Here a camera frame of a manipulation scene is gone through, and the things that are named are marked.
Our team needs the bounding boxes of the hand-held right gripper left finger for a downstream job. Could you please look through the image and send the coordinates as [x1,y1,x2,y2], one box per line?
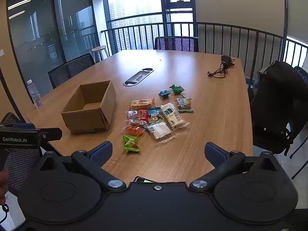
[38,141,127,190]

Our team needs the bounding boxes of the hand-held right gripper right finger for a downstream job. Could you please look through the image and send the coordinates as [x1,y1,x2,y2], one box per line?
[189,142,277,190]

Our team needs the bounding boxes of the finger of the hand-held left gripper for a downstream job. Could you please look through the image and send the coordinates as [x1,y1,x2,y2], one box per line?
[38,127,63,141]

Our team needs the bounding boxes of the cardboard box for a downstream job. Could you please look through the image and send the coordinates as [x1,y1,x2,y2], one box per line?
[60,80,117,135]

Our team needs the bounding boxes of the orange snack packet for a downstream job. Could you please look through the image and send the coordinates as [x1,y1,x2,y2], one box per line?
[122,125,146,137]

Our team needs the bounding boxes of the purple brown cake packet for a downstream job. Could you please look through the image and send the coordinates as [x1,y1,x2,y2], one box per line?
[125,110,140,121]

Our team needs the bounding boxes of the large white bread packet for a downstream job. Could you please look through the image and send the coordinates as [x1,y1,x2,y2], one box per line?
[160,102,190,130]

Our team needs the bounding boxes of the red candy packet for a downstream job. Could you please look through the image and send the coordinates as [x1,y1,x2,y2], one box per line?
[139,109,150,123]

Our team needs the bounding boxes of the clear cookie packet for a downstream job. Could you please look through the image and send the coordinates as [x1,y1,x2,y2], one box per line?
[176,97,193,110]

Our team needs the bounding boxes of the clear white cracker packet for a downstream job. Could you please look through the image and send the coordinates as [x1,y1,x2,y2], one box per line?
[144,121,176,143]

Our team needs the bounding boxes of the long orange cake packet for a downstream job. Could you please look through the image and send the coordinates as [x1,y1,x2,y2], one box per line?
[129,98,155,110]

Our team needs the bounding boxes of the teal fruit snack packet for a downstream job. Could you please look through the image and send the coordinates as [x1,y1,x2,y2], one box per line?
[147,107,164,124]

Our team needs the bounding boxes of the small dark green snack packet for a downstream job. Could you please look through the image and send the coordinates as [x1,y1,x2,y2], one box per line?
[169,84,186,94]

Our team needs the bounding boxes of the person's left hand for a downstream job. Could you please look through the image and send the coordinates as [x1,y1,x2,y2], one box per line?
[0,171,8,205]

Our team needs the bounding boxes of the black mesh office chair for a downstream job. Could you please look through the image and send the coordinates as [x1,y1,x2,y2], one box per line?
[154,37,199,52]
[67,53,96,77]
[48,66,71,89]
[289,65,308,179]
[0,112,43,196]

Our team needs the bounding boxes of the clear water bottle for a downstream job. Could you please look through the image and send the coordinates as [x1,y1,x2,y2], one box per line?
[26,79,44,109]

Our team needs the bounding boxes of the black smartphone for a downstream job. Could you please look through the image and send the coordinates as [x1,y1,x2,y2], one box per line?
[133,176,157,183]

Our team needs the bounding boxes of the black backpack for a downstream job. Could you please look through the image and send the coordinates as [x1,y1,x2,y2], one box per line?
[250,60,308,155]

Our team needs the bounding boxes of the white round stool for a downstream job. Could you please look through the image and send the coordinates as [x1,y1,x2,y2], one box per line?
[91,45,109,62]

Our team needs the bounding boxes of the oval table cable port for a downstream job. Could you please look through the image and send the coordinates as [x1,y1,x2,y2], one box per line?
[123,68,154,86]

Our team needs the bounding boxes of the black charger with cable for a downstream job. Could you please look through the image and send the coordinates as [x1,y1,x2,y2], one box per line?
[206,55,236,79]

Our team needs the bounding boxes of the window with dark frame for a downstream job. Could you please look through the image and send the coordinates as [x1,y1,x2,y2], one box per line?
[107,0,196,52]

